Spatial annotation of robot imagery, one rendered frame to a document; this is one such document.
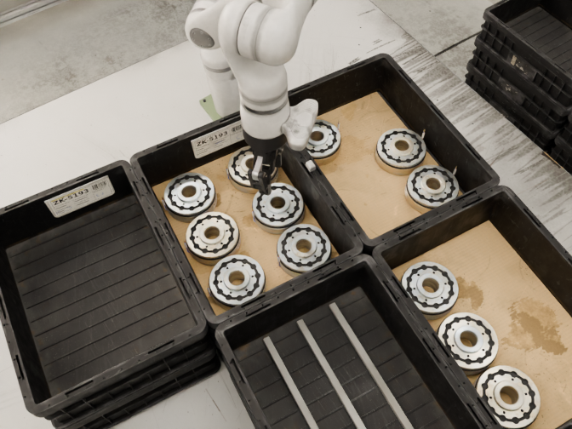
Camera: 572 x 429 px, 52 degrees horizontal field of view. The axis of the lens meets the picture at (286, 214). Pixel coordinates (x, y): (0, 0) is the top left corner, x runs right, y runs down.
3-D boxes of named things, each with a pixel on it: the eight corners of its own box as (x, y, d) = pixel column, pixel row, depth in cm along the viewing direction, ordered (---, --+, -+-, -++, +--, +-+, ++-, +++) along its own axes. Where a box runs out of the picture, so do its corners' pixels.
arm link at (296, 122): (304, 153, 86) (305, 125, 81) (232, 137, 88) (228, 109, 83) (320, 108, 91) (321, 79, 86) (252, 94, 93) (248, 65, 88)
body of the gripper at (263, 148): (250, 92, 92) (254, 131, 100) (232, 133, 88) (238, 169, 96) (296, 101, 91) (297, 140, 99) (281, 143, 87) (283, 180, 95)
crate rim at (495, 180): (500, 188, 111) (505, 181, 109) (366, 255, 104) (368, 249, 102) (385, 58, 130) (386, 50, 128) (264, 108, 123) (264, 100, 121)
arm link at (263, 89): (220, 101, 85) (274, 121, 83) (205, 14, 72) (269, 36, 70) (243, 70, 88) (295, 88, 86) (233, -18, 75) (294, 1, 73)
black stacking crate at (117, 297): (1, 251, 117) (-26, 221, 107) (140, 191, 124) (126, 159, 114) (57, 434, 98) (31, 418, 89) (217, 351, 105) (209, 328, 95)
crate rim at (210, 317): (129, 163, 116) (126, 156, 114) (264, 108, 123) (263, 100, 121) (212, 333, 97) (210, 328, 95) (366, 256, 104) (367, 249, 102)
